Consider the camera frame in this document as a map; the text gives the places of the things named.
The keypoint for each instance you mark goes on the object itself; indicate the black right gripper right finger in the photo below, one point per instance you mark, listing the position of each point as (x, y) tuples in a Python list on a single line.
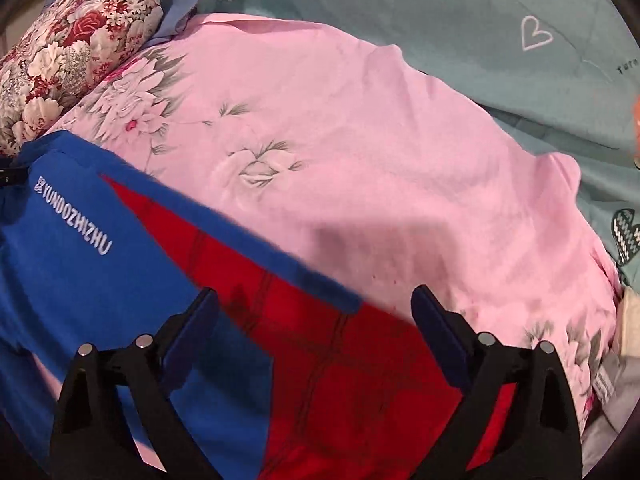
[(516, 418)]

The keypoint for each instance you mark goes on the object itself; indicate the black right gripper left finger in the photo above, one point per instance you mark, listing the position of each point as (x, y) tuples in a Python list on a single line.
[(91, 438)]

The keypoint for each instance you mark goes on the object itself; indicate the blue and red pants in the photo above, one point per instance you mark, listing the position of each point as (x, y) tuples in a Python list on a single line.
[(139, 324)]

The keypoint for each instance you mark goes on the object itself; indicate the grey sweatshirt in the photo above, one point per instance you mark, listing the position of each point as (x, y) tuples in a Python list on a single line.
[(616, 386)]

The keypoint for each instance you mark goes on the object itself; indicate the cream quilted pillow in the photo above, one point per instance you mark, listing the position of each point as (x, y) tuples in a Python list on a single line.
[(627, 340)]

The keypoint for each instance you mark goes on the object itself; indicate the pink floral bed sheet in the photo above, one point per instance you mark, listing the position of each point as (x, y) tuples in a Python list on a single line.
[(340, 154)]

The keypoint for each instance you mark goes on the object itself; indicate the teal patterned blanket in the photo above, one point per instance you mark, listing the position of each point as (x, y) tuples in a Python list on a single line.
[(557, 75)]

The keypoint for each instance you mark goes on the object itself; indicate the red floral pillow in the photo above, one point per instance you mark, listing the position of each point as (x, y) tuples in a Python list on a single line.
[(67, 51)]

